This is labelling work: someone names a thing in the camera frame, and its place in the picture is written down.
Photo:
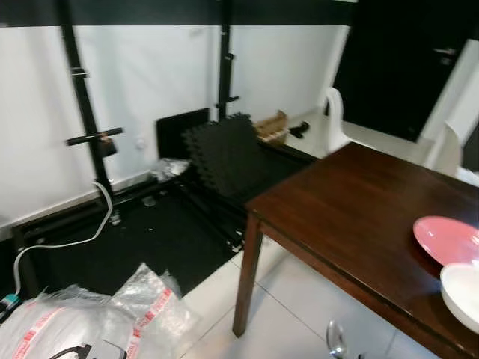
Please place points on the metal spoon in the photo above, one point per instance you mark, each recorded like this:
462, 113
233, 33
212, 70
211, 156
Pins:
335, 340

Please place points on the white plastic chair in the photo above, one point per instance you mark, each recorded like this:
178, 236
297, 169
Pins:
450, 149
334, 120

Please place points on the pink plate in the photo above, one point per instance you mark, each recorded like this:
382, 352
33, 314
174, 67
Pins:
449, 238

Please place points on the white bowl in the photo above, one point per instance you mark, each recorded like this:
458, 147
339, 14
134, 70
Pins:
462, 295

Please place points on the dark wooden table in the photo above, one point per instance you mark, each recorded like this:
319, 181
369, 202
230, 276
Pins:
352, 202

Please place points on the black door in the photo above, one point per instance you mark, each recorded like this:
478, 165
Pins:
389, 67

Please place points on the black shoe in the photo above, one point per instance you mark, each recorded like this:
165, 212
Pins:
299, 129

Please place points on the small wooden crate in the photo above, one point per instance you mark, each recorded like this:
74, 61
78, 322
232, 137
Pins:
273, 127

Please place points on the black foam puzzle mat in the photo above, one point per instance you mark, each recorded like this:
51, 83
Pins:
224, 157

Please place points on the black flat panel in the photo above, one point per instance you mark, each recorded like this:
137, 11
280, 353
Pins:
171, 134

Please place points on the clear crumpled plastic wrap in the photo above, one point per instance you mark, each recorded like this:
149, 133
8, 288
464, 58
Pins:
166, 170

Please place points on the clear plastic bag red print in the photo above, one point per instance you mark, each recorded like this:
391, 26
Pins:
52, 325
153, 303

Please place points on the black floor mat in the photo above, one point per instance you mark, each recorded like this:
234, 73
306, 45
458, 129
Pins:
135, 239

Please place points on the black rack bar holder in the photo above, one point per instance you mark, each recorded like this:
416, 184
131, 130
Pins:
93, 137

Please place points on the black rack upright post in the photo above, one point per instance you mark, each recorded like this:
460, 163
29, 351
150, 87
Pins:
224, 60
81, 90

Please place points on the white wall socket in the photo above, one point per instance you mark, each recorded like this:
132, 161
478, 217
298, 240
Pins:
140, 143

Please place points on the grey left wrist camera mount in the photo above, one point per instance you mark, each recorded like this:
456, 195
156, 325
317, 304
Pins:
108, 350

